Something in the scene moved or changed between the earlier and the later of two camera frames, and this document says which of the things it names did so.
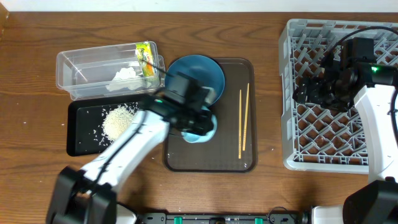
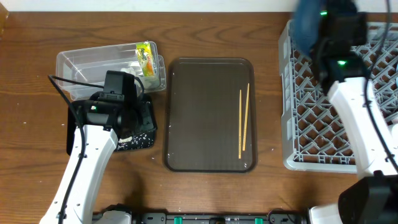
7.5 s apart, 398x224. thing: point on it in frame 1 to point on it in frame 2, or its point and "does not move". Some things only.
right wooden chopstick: x=245 y=121 does not move
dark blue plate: x=203 y=70 to x=304 y=28
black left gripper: x=207 y=125 to x=147 y=108
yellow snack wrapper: x=144 y=54 does not move
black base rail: x=214 y=218 does not move
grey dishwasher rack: x=319 y=138 does not move
